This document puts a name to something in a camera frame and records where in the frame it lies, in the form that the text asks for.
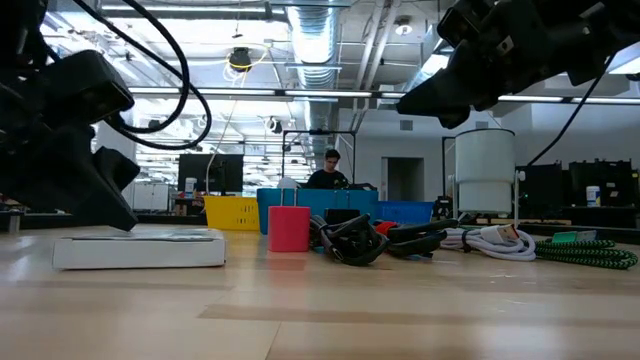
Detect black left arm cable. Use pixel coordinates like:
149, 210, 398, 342
74, 0, 214, 151

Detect blue plastic basket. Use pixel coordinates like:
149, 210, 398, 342
375, 200, 435, 225

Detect yellow plastic basket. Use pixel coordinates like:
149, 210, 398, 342
203, 195, 261, 232

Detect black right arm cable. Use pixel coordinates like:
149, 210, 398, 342
526, 49, 619, 167

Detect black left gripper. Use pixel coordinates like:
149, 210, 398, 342
0, 64, 141, 232

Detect green black braided cable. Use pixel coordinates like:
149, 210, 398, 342
534, 229, 640, 270

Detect person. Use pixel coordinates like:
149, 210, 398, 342
305, 148, 351, 190

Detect black cable with red tie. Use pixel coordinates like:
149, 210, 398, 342
373, 217, 459, 260

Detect silver ventilation duct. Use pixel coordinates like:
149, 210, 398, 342
285, 0, 346, 151

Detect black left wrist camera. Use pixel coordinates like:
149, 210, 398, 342
40, 48, 136, 127

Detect black cable bundle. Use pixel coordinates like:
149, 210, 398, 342
308, 208, 391, 267

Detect white cabinet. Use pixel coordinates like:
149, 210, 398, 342
133, 183, 171, 211

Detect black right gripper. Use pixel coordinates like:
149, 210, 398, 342
397, 0, 616, 130

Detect white cable bundle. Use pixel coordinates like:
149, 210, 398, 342
439, 223, 537, 262

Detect white cylindrical container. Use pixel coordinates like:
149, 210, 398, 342
451, 128, 527, 229

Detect white box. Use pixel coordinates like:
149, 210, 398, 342
51, 228, 227, 271

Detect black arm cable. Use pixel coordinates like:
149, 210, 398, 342
526, 49, 619, 167
74, 0, 214, 151

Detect teal plastic bin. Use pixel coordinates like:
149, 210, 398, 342
256, 187, 380, 236

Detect pink charger cube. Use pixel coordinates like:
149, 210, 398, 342
267, 189, 312, 253

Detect black computer monitor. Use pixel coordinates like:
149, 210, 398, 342
177, 153, 245, 196

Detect black overhead camera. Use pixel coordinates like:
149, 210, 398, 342
228, 47, 253, 74

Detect black equipment case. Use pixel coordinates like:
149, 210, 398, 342
517, 163, 566, 207
568, 159, 639, 207

